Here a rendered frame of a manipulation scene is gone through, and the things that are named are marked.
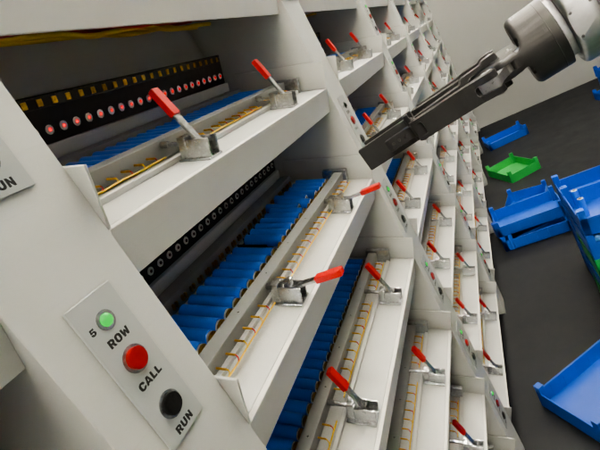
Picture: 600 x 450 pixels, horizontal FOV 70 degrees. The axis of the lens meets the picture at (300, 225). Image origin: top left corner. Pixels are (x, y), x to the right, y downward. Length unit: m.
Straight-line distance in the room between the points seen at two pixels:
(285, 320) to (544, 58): 0.38
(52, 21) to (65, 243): 0.20
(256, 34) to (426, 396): 0.77
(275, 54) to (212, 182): 0.48
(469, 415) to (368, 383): 0.50
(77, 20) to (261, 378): 0.37
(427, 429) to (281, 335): 0.45
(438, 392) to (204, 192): 0.64
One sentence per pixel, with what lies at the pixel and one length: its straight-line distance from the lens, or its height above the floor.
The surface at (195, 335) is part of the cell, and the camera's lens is 0.49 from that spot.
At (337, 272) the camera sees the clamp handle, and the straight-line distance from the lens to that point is 0.49.
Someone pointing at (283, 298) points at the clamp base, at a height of 0.92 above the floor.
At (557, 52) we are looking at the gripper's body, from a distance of 0.51.
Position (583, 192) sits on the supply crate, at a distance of 1.59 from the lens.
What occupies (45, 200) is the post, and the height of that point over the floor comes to 1.14.
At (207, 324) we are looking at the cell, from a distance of 0.50.
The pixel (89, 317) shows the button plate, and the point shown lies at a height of 1.06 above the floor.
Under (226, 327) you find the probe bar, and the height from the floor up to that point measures 0.95.
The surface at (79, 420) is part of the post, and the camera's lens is 0.32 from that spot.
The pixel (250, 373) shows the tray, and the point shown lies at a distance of 0.45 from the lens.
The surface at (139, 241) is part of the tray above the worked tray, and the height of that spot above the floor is 1.08.
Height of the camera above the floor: 1.12
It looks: 15 degrees down
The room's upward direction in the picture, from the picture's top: 30 degrees counter-clockwise
